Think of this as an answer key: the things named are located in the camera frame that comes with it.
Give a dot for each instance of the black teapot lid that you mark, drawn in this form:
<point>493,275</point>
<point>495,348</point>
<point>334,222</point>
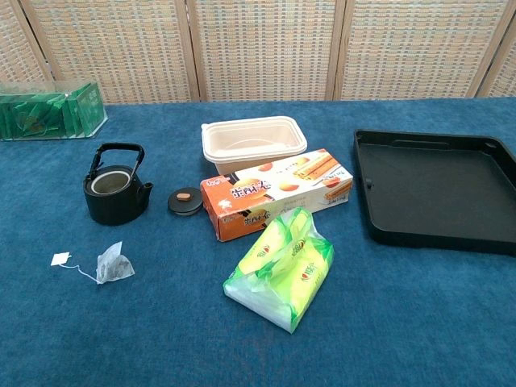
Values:
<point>180,205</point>

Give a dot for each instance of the beige plastic food container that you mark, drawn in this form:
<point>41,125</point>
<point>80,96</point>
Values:
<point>250,139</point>

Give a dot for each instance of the white pyramid tea bag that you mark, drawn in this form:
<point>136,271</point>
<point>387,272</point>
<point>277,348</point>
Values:
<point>113,266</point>

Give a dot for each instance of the black square plastic tray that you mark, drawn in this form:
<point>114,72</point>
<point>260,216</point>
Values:
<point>435,189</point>

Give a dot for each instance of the green plastic bag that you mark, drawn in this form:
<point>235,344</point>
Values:
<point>90,109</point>

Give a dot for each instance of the blue table cloth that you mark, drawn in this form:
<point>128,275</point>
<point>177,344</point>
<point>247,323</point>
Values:
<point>121,330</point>

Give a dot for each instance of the clear plastic sachet box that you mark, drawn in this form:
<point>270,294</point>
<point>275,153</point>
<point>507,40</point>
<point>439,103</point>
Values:
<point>40,117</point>

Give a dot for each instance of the orange white biscuit box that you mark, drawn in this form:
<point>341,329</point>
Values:
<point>242,201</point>

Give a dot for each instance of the green yellow snack bag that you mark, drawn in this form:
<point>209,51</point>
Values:
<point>282,282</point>

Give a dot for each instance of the woven folding screen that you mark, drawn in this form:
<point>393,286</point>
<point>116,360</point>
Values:
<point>262,48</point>

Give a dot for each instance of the black cast-iron teapot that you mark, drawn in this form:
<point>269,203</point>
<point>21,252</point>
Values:
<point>117,207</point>

